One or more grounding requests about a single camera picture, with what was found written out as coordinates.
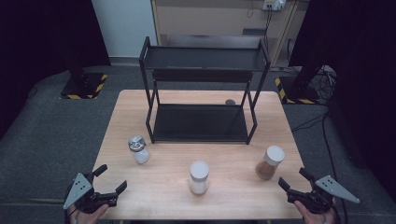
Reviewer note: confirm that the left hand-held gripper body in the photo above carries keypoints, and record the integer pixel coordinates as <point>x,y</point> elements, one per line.
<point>79,189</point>

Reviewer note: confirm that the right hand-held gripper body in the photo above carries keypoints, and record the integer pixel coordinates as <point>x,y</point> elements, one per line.
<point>333,186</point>

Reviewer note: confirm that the white-lidded jar of brown powder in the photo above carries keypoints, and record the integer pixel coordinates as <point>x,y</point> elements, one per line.
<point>270,163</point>

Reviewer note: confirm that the silver-lidded jar of white powder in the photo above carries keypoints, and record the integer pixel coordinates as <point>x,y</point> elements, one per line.
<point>139,151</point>

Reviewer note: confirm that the white-lidded jar of white powder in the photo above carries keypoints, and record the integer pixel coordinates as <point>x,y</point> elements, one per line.
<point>199,177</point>

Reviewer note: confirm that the black metal two-tier rack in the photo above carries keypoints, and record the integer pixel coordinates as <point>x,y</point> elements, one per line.
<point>200,123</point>

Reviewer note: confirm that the person's left hand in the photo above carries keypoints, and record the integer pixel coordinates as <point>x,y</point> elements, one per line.
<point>88,217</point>

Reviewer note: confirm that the person's right hand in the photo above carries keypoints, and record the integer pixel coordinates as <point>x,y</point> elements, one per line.
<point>316,218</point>

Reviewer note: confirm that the black stand with hazard-striped base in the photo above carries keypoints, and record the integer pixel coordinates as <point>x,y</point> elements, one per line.
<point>299,91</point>
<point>81,85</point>

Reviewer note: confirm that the small grey disc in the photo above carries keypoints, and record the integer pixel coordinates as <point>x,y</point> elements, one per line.
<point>230,101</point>

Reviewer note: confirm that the dark curtain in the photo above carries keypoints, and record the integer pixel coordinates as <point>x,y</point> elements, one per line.
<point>37,46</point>
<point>364,77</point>

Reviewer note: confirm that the white power strip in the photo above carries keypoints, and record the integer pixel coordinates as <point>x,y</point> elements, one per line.
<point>274,4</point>

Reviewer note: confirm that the light wooden cabinet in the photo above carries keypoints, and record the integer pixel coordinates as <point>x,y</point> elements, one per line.
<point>211,18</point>

